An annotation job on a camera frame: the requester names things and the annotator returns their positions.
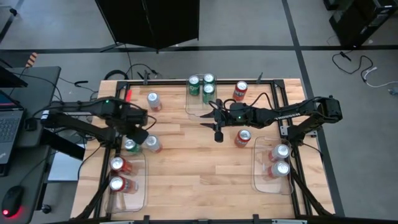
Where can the black laptop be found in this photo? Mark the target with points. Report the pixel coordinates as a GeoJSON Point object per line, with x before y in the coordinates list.
{"type": "Point", "coordinates": [9, 130]}

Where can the black aluminium rig frame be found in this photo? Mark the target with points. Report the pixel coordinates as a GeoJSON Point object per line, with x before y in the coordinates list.
{"type": "Point", "coordinates": [168, 82]}

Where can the black flat panel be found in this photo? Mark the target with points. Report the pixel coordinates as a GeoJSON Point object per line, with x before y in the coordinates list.
{"type": "Point", "coordinates": [9, 79]}

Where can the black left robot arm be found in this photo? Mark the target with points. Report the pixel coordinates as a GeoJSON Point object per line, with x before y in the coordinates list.
{"type": "Point", "coordinates": [77, 124]}

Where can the clear plastic bin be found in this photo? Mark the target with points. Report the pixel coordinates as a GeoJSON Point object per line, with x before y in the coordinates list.
{"type": "Point", "coordinates": [264, 186]}
{"type": "Point", "coordinates": [192, 107]}
{"type": "Point", "coordinates": [130, 202]}

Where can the black adapter box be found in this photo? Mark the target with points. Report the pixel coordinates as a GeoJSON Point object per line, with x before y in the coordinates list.
{"type": "Point", "coordinates": [30, 124]}

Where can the grey desk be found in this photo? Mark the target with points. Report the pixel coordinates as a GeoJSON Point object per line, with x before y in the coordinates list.
{"type": "Point", "coordinates": [37, 81]}

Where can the black computer mouse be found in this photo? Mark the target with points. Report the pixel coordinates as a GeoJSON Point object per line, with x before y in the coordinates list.
{"type": "Point", "coordinates": [12, 200]}

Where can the orange black striped marker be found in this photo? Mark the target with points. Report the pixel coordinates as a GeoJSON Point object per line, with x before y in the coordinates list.
{"type": "Point", "coordinates": [31, 59]}

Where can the black caster wheel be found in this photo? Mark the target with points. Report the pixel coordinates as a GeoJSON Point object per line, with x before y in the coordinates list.
{"type": "Point", "coordinates": [46, 209]}

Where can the black equipment case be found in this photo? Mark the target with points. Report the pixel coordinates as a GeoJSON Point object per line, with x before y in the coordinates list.
{"type": "Point", "coordinates": [357, 21]}

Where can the black partition screen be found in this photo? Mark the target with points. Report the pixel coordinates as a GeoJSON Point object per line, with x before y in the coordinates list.
{"type": "Point", "coordinates": [149, 21]}

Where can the white board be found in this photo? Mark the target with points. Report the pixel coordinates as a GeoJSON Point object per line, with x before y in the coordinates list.
{"type": "Point", "coordinates": [65, 168]}

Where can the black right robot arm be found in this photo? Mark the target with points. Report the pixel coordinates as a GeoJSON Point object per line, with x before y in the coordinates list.
{"type": "Point", "coordinates": [280, 115]}

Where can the silver bracket plate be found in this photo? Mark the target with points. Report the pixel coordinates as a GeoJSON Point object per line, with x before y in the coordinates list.
{"type": "Point", "coordinates": [284, 131]}

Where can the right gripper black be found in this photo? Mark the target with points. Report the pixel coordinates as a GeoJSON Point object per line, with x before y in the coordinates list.
{"type": "Point", "coordinates": [233, 116]}

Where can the white pink soda can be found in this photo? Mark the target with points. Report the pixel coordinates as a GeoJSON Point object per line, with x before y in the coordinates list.
{"type": "Point", "coordinates": [154, 101]}
{"type": "Point", "coordinates": [153, 143]}
{"type": "Point", "coordinates": [280, 169]}
{"type": "Point", "coordinates": [280, 152]}

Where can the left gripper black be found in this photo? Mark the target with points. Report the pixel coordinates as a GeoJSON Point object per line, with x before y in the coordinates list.
{"type": "Point", "coordinates": [133, 119]}

